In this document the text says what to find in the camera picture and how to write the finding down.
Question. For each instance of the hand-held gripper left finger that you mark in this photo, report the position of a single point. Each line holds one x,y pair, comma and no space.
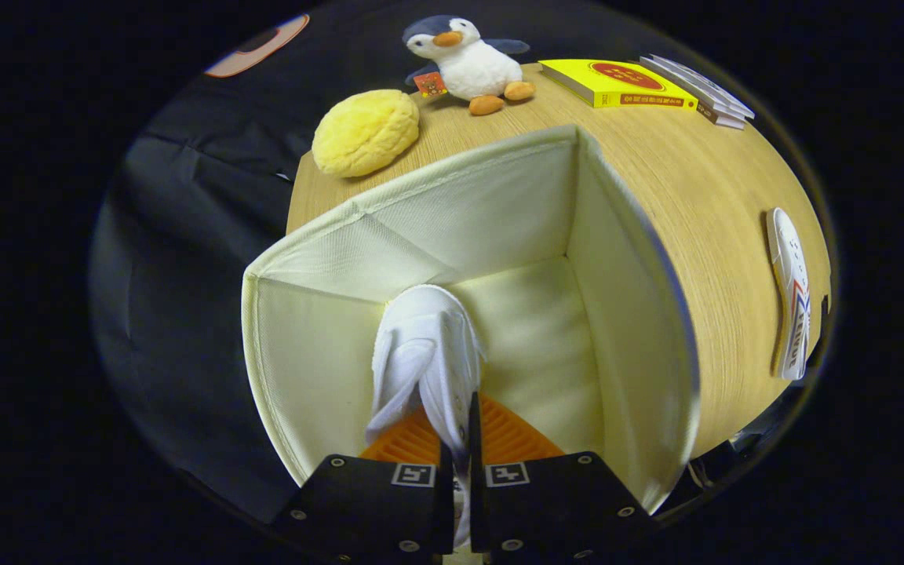
373,502

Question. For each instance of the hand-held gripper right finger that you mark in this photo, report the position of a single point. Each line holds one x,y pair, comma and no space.
554,502

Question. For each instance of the white canvas shoe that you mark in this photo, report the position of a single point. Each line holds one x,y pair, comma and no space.
428,337
793,298

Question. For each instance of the cream fabric storage box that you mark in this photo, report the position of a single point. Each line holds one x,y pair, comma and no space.
515,212

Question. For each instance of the black backdrop cloth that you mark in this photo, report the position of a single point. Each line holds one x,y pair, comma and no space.
185,235

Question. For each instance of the yellow plush bun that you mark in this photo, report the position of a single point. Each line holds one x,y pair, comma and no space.
366,133

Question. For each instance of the yellow book with red circle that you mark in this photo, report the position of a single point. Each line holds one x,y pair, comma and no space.
617,78

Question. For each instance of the thin white book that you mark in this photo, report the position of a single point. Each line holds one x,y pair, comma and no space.
679,82

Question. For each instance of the plush penguin toy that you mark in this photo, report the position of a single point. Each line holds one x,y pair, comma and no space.
475,71

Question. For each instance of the white illustrated book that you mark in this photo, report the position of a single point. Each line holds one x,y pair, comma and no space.
707,82

